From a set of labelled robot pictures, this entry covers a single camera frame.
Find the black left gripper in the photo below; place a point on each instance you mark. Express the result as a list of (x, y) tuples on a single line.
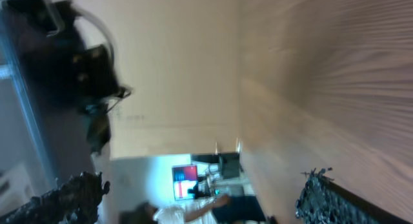
[(97, 92)]

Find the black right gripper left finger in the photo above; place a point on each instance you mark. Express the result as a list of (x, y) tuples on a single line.
[(76, 201)]

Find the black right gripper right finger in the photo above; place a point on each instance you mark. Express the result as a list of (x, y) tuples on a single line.
[(323, 202)]

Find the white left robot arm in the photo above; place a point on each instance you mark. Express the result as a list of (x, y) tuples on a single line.
[(69, 54)]

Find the red and white monitor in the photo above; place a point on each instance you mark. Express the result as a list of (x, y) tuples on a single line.
[(185, 179)]

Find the person in white shirt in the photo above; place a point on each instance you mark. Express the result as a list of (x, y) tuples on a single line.
[(196, 212)]

